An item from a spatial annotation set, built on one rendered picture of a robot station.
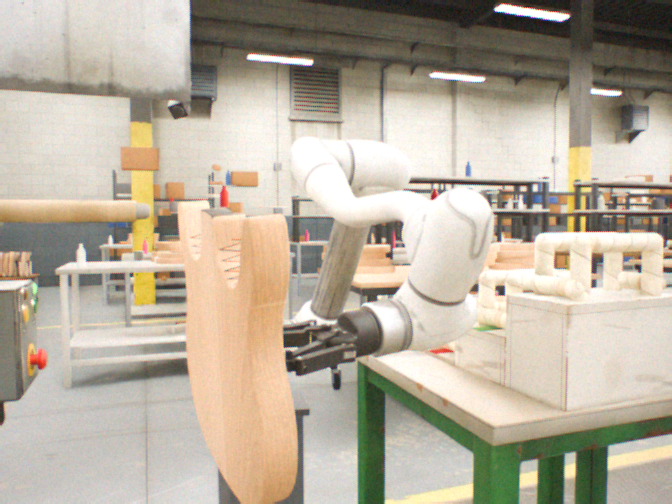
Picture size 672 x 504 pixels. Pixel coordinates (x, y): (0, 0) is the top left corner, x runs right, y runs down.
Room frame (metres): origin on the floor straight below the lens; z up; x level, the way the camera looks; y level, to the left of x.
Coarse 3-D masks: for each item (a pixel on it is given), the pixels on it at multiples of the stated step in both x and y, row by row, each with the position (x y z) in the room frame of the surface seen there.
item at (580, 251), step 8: (576, 248) 0.87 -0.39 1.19; (584, 248) 0.87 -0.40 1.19; (576, 256) 0.87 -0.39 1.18; (584, 256) 0.87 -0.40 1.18; (576, 264) 0.87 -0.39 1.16; (584, 264) 0.87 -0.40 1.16; (576, 272) 0.87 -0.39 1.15; (584, 272) 0.87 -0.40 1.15; (576, 280) 0.87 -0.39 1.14; (584, 280) 0.87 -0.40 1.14; (584, 288) 0.87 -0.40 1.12; (584, 296) 0.87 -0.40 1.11
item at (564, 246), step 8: (584, 232) 0.99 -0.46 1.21; (592, 232) 1.00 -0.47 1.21; (600, 232) 1.00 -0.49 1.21; (608, 232) 1.01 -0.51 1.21; (536, 240) 0.96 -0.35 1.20; (544, 240) 0.94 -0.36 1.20; (552, 240) 0.94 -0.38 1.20; (560, 240) 0.95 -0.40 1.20; (568, 240) 0.96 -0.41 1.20; (560, 248) 0.96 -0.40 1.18; (568, 248) 0.97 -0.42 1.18
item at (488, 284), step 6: (480, 282) 1.10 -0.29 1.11; (486, 282) 1.09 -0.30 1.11; (492, 282) 1.09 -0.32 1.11; (480, 288) 1.10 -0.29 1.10; (486, 288) 1.09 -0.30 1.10; (492, 288) 1.09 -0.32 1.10; (480, 294) 1.10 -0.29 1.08; (486, 294) 1.09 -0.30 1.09; (492, 294) 1.09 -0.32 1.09; (480, 300) 1.10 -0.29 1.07; (486, 300) 1.09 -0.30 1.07; (492, 300) 1.09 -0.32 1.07; (480, 306) 1.10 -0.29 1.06; (486, 306) 1.09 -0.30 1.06; (492, 306) 1.09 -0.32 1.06; (486, 324) 1.09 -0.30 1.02
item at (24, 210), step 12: (0, 204) 0.74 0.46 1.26; (12, 204) 0.75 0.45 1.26; (24, 204) 0.75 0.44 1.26; (36, 204) 0.76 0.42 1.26; (48, 204) 0.76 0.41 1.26; (60, 204) 0.77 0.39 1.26; (72, 204) 0.78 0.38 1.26; (84, 204) 0.78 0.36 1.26; (96, 204) 0.79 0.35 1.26; (108, 204) 0.79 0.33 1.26; (120, 204) 0.80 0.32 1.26; (132, 204) 0.80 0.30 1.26; (0, 216) 0.74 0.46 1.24; (12, 216) 0.75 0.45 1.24; (24, 216) 0.75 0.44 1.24; (36, 216) 0.76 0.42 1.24; (48, 216) 0.76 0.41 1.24; (60, 216) 0.77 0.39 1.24; (72, 216) 0.77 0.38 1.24; (84, 216) 0.78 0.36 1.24; (96, 216) 0.78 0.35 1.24; (108, 216) 0.79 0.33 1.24; (120, 216) 0.80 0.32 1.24; (132, 216) 0.80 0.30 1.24
